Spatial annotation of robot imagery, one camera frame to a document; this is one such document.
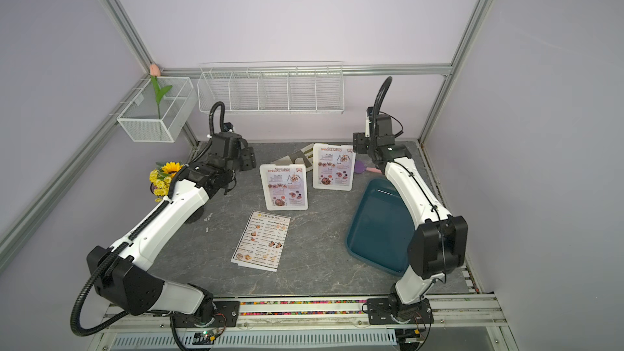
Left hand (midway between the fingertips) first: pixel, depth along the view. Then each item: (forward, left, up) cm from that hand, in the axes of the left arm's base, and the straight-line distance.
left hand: (242, 154), depth 79 cm
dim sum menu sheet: (-18, -3, -28) cm, 33 cm away
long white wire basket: (+37, -8, +1) cm, 38 cm away
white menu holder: (-3, -5, -18) cm, 19 cm away
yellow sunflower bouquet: (-6, +25, -3) cm, 26 cm away
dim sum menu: (-25, -4, -28) cm, 37 cm away
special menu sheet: (-3, -13, -15) cm, 20 cm away
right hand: (+6, -43, 0) cm, 43 cm away
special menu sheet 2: (+5, -32, -16) cm, 36 cm away
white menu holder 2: (+6, -24, -20) cm, 32 cm away
